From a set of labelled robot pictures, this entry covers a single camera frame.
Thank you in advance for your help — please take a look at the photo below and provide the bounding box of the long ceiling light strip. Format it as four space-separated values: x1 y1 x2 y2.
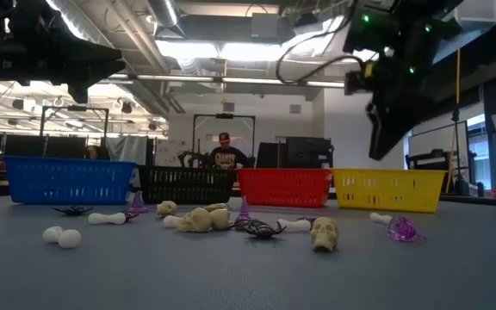
109 73 346 90

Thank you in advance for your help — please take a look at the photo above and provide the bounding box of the yellow hanging cord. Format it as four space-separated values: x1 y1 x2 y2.
455 47 462 109

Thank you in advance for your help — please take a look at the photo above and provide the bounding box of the black plastic basket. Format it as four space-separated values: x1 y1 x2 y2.
138 165 237 206

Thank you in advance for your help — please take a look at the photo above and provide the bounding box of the red plastic basket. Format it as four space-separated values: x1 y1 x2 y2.
235 167 333 209

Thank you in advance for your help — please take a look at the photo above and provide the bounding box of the black equipment cart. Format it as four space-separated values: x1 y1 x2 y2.
405 148 451 171

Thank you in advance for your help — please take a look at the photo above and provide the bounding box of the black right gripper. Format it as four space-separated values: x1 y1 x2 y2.
366 42 447 162

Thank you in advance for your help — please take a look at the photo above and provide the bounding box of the black tripod stand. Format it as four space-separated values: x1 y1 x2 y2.
449 105 469 197

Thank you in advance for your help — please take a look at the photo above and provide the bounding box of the grey tarp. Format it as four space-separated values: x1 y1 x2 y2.
105 135 149 167

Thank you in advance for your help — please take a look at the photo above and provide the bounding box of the yellow plastic basket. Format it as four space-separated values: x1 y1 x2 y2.
330 167 448 214

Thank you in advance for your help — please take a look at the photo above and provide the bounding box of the grey ceiling box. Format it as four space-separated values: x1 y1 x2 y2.
251 12 282 40

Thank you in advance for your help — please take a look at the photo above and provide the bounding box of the black equipment case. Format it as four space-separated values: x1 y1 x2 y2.
285 136 335 170

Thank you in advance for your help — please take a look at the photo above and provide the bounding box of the blue plastic basket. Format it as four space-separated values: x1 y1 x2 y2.
3 155 138 206

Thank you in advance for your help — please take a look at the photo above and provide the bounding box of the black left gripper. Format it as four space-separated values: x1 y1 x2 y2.
0 40 127 104

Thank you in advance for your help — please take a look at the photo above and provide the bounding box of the person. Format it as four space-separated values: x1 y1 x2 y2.
84 145 111 161
209 132 249 170

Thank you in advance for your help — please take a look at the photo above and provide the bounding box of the whiteboard on stand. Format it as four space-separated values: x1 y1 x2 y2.
406 121 469 171

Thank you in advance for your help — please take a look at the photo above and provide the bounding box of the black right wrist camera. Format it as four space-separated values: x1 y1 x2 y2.
344 70 368 96

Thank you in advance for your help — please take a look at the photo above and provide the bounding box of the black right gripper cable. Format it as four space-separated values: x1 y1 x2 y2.
276 16 365 85

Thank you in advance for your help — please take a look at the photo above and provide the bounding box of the small beige plastic skull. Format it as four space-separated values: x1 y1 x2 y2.
156 200 178 218

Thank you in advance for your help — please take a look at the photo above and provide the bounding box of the black metal frame rig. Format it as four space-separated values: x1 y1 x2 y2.
191 113 257 169
40 105 110 150

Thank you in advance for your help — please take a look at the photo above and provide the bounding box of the black monitor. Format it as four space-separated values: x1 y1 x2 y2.
256 141 288 170

